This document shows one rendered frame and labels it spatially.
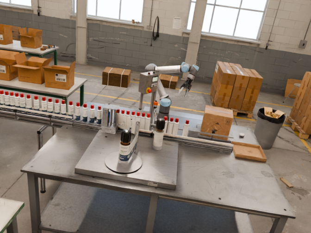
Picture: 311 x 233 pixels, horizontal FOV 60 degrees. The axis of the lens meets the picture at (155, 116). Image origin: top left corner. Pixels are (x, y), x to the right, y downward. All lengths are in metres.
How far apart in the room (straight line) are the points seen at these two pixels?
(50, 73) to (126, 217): 2.30
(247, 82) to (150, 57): 3.23
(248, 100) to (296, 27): 2.98
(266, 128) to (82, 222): 3.30
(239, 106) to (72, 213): 4.30
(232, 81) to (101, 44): 4.14
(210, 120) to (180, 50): 5.19
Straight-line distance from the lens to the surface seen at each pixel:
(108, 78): 6.71
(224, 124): 2.94
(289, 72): 8.55
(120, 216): 2.77
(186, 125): 2.71
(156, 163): 2.33
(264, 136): 4.90
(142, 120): 2.73
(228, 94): 5.93
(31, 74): 4.30
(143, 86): 2.63
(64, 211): 2.83
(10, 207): 2.09
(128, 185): 2.15
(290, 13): 8.25
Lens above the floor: 2.19
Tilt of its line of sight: 24 degrees down
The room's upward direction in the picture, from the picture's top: 8 degrees clockwise
